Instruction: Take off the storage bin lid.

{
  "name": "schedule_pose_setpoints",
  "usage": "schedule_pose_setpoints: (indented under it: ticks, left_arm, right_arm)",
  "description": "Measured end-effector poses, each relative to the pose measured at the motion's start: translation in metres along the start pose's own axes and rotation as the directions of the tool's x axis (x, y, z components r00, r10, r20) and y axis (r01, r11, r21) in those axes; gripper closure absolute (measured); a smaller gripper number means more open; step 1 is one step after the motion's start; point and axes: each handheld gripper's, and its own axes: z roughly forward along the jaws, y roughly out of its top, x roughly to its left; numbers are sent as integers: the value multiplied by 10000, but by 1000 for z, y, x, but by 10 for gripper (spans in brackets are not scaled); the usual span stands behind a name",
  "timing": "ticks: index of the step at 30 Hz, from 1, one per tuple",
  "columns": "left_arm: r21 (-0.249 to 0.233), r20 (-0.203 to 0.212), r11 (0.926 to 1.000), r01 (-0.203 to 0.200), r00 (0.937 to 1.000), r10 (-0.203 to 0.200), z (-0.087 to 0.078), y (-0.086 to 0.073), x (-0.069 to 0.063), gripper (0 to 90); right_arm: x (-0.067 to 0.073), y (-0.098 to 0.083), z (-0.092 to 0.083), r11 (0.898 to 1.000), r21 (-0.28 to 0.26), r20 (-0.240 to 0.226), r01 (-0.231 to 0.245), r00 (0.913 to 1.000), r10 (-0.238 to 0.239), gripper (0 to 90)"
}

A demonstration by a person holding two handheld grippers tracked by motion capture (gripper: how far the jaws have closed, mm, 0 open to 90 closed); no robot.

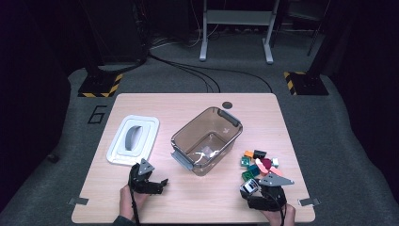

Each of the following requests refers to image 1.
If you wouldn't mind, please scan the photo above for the right hand-held gripper cable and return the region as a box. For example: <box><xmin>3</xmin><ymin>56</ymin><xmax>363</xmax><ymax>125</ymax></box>
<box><xmin>275</xmin><ymin>194</ymin><xmax>288</xmax><ymax>226</ymax></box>

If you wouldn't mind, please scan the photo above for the white metal stand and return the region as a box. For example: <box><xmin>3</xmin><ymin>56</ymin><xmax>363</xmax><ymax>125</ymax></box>
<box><xmin>199</xmin><ymin>0</ymin><xmax>280</xmax><ymax>65</ymax></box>

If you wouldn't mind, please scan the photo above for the hand-held gripper cable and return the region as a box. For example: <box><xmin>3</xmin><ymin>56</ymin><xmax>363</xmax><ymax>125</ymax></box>
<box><xmin>129</xmin><ymin>186</ymin><xmax>141</xmax><ymax>226</ymax></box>
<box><xmin>275</xmin><ymin>194</ymin><xmax>288</xmax><ymax>226</ymax></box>

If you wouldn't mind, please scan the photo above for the brown transparent storage box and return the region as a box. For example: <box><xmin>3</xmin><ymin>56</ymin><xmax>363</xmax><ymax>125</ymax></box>
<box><xmin>170</xmin><ymin>106</ymin><xmax>244</xmax><ymax>177</ymax></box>

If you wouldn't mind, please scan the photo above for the grey tape piece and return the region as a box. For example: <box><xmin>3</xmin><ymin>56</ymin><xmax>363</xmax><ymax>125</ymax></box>
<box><xmin>298</xmin><ymin>197</ymin><xmax>322</xmax><ymax>207</ymax></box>
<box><xmin>68</xmin><ymin>197</ymin><xmax>89</xmax><ymax>206</ymax></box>

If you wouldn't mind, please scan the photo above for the white toy car block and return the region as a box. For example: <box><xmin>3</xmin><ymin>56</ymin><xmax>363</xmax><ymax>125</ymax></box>
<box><xmin>239</xmin><ymin>178</ymin><xmax>261</xmax><ymax>194</ymax></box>

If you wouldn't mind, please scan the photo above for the black yellow striped stand base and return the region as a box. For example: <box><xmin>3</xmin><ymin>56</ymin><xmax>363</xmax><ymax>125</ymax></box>
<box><xmin>283</xmin><ymin>71</ymin><xmax>329</xmax><ymax>96</ymax></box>
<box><xmin>77</xmin><ymin>73</ymin><xmax>124</xmax><ymax>98</ymax></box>

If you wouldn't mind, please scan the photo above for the black equipment rack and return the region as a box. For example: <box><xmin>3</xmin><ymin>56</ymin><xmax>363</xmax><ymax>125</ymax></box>
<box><xmin>79</xmin><ymin>0</ymin><xmax>150</xmax><ymax>69</ymax></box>

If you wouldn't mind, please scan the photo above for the light pink arch block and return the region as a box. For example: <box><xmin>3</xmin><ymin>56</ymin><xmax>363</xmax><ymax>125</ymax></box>
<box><xmin>254</xmin><ymin>158</ymin><xmax>269</xmax><ymax>176</ymax></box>

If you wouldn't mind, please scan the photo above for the white box lid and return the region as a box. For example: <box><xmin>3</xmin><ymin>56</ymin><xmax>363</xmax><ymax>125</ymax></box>
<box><xmin>105</xmin><ymin>114</ymin><xmax>160</xmax><ymax>167</ymax></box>

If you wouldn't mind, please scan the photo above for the left hand-held gripper cable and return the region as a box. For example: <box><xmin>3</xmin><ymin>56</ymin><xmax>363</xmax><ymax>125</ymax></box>
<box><xmin>129</xmin><ymin>186</ymin><xmax>141</xmax><ymax>226</ymax></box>

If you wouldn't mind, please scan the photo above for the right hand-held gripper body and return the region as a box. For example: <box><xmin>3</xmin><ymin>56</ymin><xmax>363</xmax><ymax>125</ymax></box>
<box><xmin>247</xmin><ymin>172</ymin><xmax>295</xmax><ymax>212</ymax></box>

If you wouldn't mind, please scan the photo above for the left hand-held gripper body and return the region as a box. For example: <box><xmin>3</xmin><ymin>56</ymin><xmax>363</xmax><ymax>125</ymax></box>
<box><xmin>128</xmin><ymin>158</ymin><xmax>157</xmax><ymax>194</ymax></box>

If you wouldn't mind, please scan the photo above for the black floor cable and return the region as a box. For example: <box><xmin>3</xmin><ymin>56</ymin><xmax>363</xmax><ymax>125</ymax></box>
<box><xmin>187</xmin><ymin>64</ymin><xmax>273</xmax><ymax>93</ymax></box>
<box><xmin>147</xmin><ymin>51</ymin><xmax>221</xmax><ymax>94</ymax></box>

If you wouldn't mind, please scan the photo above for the green toy block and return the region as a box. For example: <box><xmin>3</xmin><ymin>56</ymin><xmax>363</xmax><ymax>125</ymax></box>
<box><xmin>241</xmin><ymin>170</ymin><xmax>256</xmax><ymax>183</ymax></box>

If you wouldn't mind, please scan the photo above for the blue toy block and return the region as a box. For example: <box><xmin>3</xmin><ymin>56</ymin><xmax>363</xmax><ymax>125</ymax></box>
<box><xmin>247</xmin><ymin>164</ymin><xmax>262</xmax><ymax>177</ymax></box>

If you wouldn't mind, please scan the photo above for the person's right hand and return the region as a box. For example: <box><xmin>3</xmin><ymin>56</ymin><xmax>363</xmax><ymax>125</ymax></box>
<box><xmin>260</xmin><ymin>202</ymin><xmax>296</xmax><ymax>226</ymax></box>

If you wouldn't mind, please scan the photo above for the person's left hand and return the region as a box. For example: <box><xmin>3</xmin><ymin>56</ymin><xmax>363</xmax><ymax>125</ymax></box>
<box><xmin>119</xmin><ymin>184</ymin><xmax>150</xmax><ymax>219</ymax></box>

